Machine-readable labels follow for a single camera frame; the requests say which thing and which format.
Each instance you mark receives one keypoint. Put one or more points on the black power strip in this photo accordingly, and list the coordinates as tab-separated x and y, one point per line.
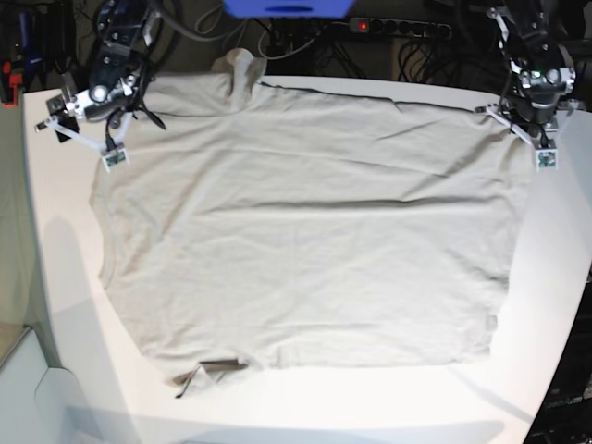
390	27

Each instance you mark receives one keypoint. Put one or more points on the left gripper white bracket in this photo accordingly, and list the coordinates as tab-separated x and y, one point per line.
535	135

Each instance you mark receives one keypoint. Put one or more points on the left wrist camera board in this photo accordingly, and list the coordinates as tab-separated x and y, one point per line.
546	159

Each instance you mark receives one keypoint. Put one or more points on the red black tool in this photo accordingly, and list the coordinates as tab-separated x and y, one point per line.
11	82

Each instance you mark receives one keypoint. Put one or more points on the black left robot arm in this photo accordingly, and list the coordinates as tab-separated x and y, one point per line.
535	103

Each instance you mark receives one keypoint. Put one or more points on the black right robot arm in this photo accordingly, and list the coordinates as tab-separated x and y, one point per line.
119	65

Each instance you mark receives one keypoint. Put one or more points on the beige t-shirt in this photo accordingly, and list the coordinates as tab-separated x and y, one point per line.
280	228

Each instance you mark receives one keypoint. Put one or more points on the blue plastic box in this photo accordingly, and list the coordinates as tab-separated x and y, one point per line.
247	9

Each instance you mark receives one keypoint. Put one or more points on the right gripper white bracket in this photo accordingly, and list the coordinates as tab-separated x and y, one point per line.
67	110

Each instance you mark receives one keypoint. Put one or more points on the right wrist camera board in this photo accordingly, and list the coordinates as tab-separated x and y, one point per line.
114	158

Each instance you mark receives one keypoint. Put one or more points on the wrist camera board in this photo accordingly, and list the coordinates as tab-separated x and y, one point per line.
114	158
546	159

